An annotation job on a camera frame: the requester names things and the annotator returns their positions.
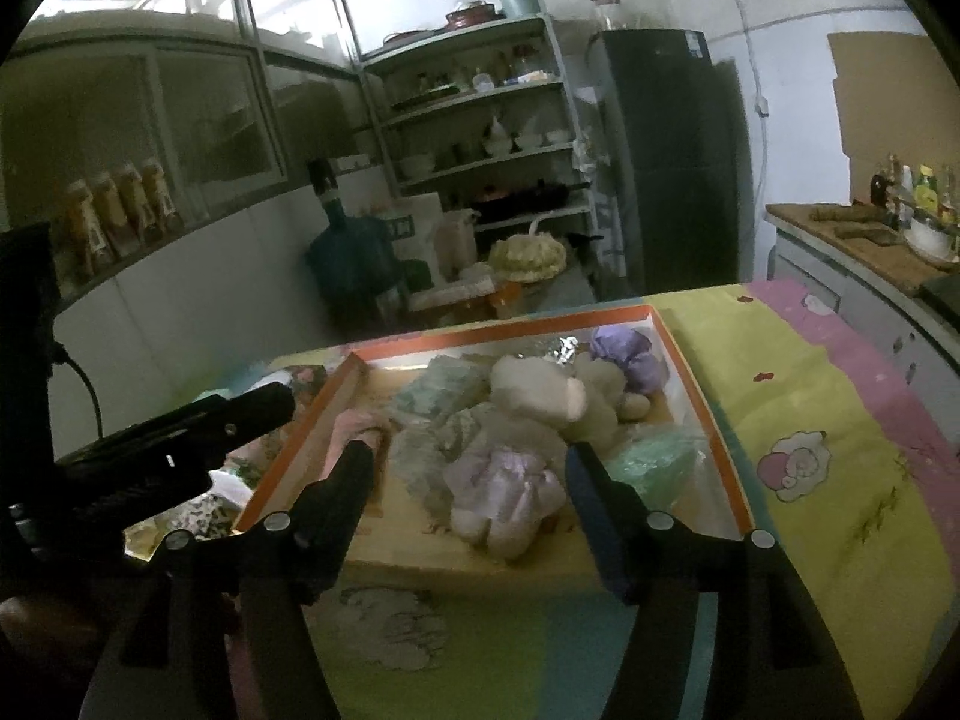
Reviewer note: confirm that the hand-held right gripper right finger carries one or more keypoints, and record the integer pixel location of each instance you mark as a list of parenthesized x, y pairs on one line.
[(596, 525)]

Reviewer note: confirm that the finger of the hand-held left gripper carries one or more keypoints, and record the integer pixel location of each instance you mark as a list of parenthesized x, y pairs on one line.
[(225, 412), (142, 480)]

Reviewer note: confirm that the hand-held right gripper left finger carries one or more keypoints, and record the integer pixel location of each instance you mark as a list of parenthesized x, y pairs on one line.
[(349, 484)]

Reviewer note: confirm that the pink towel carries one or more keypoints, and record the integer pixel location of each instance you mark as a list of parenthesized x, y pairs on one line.
[(356, 431)]

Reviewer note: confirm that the leopard print scrunchie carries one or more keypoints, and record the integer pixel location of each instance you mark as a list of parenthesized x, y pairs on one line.
[(214, 514)]

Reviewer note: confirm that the mint green soft packet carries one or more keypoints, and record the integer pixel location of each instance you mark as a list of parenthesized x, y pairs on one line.
[(656, 465)]

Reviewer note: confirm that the orange-rimmed cardboard box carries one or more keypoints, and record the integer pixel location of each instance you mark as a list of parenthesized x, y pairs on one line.
[(405, 555)]

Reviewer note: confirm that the beige teddy bear purple dress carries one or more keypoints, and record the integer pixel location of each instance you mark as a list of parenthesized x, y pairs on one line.
[(506, 491)]

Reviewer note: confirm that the small floral tissue packet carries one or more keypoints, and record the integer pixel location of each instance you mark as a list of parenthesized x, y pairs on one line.
[(442, 390)]

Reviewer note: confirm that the purple cloth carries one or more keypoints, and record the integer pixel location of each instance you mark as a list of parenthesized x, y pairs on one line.
[(630, 360)]

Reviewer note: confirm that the blue water jug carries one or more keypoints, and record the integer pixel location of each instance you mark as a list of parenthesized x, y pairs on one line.
[(356, 262)]

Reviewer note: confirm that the colourful cartoon printed blanket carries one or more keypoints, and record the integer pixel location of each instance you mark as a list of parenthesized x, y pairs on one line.
[(825, 465)]

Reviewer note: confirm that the black water pump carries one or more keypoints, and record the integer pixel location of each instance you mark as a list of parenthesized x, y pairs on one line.
[(325, 187)]

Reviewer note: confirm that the white carton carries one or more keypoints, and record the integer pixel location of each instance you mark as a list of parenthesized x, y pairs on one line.
[(412, 232)]

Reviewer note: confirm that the translucent plastic container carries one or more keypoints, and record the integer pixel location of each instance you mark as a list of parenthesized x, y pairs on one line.
[(456, 244)]

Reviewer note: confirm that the yellow lumpy pile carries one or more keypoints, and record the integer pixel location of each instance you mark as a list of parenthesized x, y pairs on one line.
[(529, 259)]

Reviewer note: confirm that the glass sliding window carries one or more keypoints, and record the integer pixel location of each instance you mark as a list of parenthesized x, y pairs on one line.
[(187, 112)]

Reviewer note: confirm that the black frying pan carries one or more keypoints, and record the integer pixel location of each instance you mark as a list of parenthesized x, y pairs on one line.
[(525, 199)]

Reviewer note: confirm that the dark grey refrigerator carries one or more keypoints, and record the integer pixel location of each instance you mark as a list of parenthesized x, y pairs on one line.
[(667, 165)]

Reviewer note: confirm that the kitchen counter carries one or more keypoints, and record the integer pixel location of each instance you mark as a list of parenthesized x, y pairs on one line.
[(847, 255)]

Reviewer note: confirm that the white pitcher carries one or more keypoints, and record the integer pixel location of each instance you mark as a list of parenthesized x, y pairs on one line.
[(497, 136)]

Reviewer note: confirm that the kitchen cleaver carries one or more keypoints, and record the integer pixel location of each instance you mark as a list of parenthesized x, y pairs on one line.
[(862, 232)]

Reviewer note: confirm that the white shelf rack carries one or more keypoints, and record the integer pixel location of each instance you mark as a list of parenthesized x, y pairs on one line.
[(480, 97)]

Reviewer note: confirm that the white bowl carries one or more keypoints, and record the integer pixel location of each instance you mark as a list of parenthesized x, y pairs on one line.
[(930, 240)]

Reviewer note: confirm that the row of condiment bottles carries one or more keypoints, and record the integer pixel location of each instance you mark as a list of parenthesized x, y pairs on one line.
[(919, 191)]

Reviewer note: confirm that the red lidded dish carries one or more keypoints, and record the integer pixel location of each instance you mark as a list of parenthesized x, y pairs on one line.
[(471, 15)]

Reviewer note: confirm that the teal enamel pot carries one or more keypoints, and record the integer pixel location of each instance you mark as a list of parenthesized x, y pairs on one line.
[(520, 0)]

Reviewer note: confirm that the glass jar red lid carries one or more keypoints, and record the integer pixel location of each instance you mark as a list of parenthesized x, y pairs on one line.
[(607, 11)]

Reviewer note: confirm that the brown cardboard sheet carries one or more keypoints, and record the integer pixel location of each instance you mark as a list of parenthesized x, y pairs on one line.
[(892, 105)]

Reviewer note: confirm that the wall power outlet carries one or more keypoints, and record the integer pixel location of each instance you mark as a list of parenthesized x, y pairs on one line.
[(762, 106)]

